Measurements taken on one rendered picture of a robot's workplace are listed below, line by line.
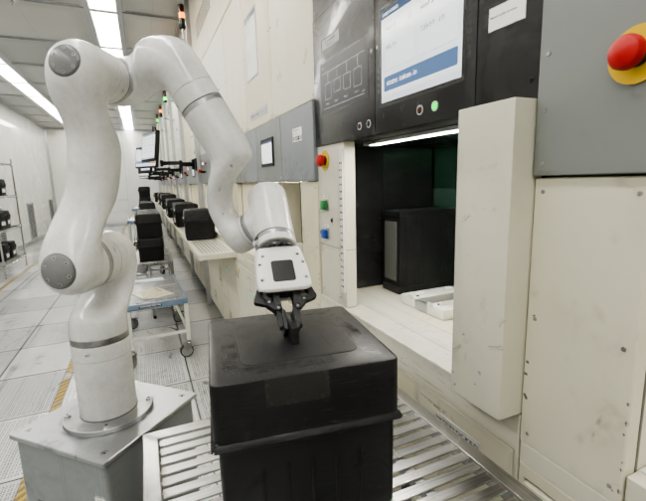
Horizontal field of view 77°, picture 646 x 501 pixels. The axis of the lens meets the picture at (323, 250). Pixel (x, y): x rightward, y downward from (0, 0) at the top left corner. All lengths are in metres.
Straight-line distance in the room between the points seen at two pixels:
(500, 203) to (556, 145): 0.11
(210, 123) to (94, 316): 0.48
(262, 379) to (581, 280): 0.48
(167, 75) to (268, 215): 0.33
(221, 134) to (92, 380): 0.60
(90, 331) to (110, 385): 0.13
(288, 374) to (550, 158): 0.50
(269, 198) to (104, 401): 0.58
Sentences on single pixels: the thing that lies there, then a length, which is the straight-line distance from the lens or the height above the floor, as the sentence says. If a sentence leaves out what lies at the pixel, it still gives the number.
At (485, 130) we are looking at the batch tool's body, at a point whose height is 1.36.
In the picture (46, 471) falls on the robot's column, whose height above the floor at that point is 0.69.
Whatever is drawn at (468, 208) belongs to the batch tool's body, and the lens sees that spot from 0.76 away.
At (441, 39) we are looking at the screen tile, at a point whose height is 1.55.
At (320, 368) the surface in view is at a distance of 0.62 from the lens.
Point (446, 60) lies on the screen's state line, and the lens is 0.91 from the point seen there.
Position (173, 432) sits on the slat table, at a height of 0.76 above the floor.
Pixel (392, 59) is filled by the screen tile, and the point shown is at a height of 1.56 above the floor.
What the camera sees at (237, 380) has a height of 1.01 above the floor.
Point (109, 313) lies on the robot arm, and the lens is 1.01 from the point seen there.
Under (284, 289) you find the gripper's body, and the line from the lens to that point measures 0.74.
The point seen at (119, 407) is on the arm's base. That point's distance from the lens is 1.08.
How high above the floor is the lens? 1.29
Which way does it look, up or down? 10 degrees down
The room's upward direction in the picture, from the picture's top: 2 degrees counter-clockwise
